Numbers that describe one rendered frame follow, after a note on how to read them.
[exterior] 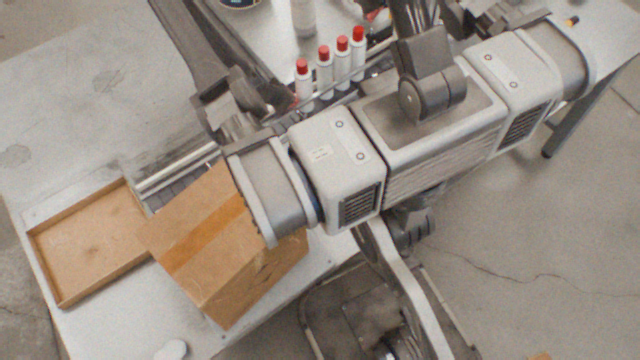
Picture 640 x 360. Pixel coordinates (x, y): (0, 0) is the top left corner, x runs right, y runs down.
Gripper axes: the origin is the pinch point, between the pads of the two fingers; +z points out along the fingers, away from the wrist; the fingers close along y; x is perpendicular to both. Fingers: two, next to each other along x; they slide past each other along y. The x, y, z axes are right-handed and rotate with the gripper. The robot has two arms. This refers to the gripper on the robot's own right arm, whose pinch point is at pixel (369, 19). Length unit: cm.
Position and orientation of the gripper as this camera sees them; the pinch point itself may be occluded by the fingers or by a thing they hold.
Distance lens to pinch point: 154.8
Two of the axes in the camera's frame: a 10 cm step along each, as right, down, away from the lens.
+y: -8.2, 5.1, -2.6
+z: 0.3, 4.8, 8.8
